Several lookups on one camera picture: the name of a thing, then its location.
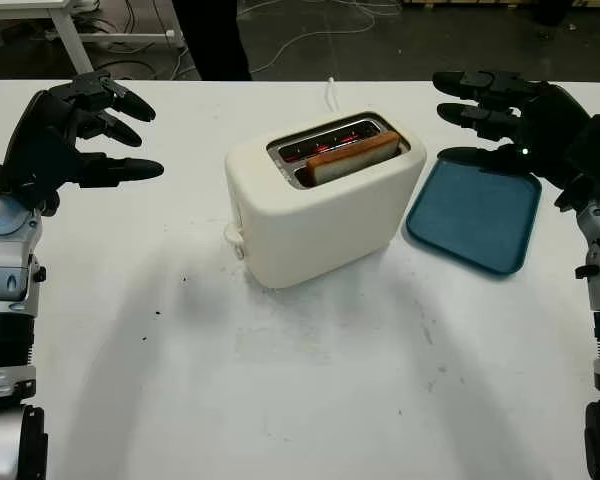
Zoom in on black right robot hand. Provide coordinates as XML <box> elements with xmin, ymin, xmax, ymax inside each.
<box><xmin>432</xmin><ymin>69</ymin><xmax>592</xmax><ymax>189</ymax></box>

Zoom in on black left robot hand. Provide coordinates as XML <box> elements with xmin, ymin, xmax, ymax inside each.
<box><xmin>0</xmin><ymin>69</ymin><xmax>165</xmax><ymax>217</ymax></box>

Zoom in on toast slice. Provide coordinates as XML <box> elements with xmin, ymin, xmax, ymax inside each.
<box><xmin>305</xmin><ymin>131</ymin><xmax>401</xmax><ymax>189</ymax></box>

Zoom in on standing person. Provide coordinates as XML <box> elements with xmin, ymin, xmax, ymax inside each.
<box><xmin>172</xmin><ymin>0</ymin><xmax>254</xmax><ymax>81</ymax></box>

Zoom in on white two-slot toaster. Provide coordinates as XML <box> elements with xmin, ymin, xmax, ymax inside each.
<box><xmin>224</xmin><ymin>110</ymin><xmax>428</xmax><ymax>290</ymax></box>

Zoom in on white background table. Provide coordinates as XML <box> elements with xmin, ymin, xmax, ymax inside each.
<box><xmin>0</xmin><ymin>0</ymin><xmax>189</xmax><ymax>76</ymax></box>

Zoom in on black floor object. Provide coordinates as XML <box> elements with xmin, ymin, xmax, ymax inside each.
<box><xmin>532</xmin><ymin>0</ymin><xmax>576</xmax><ymax>26</ymax></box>

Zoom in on blue plastic tray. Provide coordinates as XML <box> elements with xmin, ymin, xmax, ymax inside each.
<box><xmin>405</xmin><ymin>149</ymin><xmax>543</xmax><ymax>275</ymax></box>

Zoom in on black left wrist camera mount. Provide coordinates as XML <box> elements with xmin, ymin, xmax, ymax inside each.
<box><xmin>2</xmin><ymin>137</ymin><xmax>76</xmax><ymax>202</ymax></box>

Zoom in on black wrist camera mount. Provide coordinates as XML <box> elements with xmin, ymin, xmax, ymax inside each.
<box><xmin>554</xmin><ymin>113</ymin><xmax>600</xmax><ymax>214</ymax></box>
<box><xmin>2</xmin><ymin>137</ymin><xmax>76</xmax><ymax>202</ymax></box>

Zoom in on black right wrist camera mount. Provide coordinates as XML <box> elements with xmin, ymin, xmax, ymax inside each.
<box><xmin>554</xmin><ymin>113</ymin><xmax>600</xmax><ymax>214</ymax></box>

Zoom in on white toaster power cable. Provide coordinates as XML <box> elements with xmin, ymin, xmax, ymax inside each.
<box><xmin>324</xmin><ymin>75</ymin><xmax>341</xmax><ymax>114</ymax></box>

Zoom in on white floor cable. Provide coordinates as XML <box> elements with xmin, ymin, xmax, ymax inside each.
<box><xmin>239</xmin><ymin>0</ymin><xmax>381</xmax><ymax>74</ymax></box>

